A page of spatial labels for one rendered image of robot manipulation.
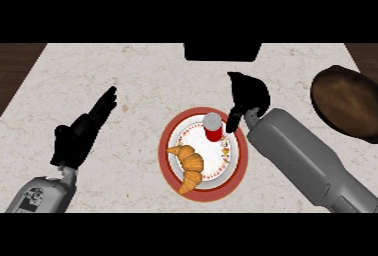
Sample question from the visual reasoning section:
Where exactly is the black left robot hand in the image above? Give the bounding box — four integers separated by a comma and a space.
49, 85, 118, 170

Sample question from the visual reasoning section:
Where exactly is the red-rimmed white plate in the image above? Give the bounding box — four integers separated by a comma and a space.
157, 106, 250, 203

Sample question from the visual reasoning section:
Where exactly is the red can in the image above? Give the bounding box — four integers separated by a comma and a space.
203, 111, 226, 143

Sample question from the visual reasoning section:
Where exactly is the golden croissant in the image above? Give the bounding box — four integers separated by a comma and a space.
166, 144, 206, 196

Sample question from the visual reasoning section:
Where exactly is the black appliance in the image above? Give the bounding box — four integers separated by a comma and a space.
183, 42, 263, 63

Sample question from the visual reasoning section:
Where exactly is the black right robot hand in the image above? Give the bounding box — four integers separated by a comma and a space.
225, 71, 272, 134

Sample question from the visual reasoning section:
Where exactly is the dark brown pan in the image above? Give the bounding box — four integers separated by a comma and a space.
309, 64, 378, 145

